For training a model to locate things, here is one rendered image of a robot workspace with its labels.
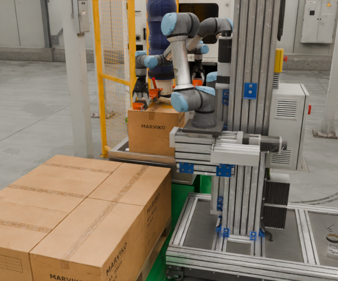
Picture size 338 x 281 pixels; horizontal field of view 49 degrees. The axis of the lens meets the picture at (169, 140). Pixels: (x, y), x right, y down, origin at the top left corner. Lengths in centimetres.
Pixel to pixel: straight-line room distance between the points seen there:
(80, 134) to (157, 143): 127
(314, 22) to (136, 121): 883
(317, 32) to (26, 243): 1010
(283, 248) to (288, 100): 99
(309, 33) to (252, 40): 904
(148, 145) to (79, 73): 121
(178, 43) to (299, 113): 80
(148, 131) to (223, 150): 97
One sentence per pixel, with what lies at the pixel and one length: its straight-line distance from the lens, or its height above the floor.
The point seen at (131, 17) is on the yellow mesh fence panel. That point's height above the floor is 162.
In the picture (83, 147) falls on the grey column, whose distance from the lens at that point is 401.
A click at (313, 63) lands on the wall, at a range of 1148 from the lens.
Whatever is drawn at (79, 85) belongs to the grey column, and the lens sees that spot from 382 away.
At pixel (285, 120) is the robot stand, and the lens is 228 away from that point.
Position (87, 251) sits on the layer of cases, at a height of 54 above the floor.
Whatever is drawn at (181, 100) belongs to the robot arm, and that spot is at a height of 122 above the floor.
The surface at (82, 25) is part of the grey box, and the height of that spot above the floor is 154.
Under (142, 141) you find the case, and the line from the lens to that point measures 295.
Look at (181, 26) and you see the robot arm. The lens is 208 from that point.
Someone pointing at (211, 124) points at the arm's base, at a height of 106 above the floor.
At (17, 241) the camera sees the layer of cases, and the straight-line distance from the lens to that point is 217.
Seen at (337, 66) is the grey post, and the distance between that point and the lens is 546.
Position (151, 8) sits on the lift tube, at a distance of 295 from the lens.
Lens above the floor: 170
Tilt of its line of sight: 20 degrees down
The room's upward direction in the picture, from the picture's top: straight up
